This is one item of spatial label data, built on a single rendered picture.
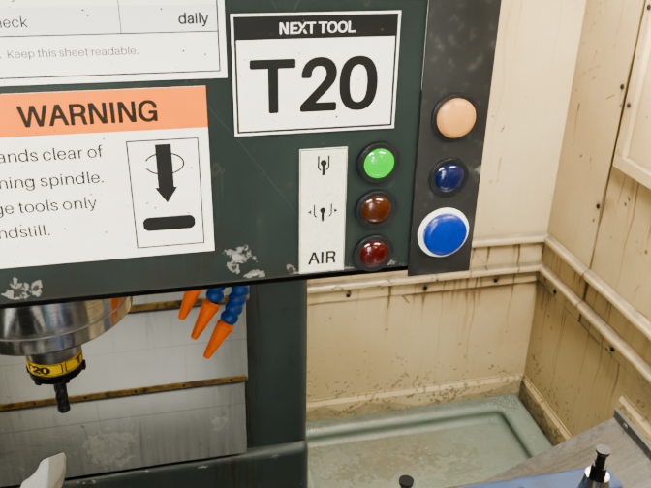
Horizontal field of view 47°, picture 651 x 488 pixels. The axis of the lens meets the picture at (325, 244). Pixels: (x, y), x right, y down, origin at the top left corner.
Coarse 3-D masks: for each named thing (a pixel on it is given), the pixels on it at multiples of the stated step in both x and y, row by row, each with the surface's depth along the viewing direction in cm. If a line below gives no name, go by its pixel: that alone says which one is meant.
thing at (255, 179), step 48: (240, 0) 41; (288, 0) 41; (336, 0) 42; (384, 0) 43; (240, 144) 45; (288, 144) 45; (336, 144) 46; (240, 192) 46; (288, 192) 47; (240, 240) 47; (288, 240) 48; (0, 288) 45; (48, 288) 46; (96, 288) 47; (144, 288) 47; (192, 288) 49
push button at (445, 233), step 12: (444, 216) 49; (456, 216) 49; (432, 228) 49; (444, 228) 49; (456, 228) 50; (432, 240) 50; (444, 240) 50; (456, 240) 50; (432, 252) 50; (444, 252) 50
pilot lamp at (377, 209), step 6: (372, 198) 48; (378, 198) 48; (384, 198) 48; (366, 204) 48; (372, 204) 48; (378, 204) 48; (384, 204) 48; (366, 210) 48; (372, 210) 48; (378, 210) 48; (384, 210) 48; (390, 210) 48; (366, 216) 48; (372, 216) 48; (378, 216) 48; (384, 216) 48; (372, 222) 48; (378, 222) 48
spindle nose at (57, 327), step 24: (0, 312) 60; (24, 312) 60; (48, 312) 61; (72, 312) 62; (96, 312) 63; (120, 312) 67; (0, 336) 61; (24, 336) 61; (48, 336) 62; (72, 336) 63; (96, 336) 64
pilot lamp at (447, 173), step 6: (444, 168) 48; (450, 168) 48; (456, 168) 48; (438, 174) 48; (444, 174) 48; (450, 174) 48; (456, 174) 48; (462, 174) 48; (438, 180) 48; (444, 180) 48; (450, 180) 48; (456, 180) 48; (462, 180) 48; (438, 186) 48; (444, 186) 48; (450, 186) 48; (456, 186) 48
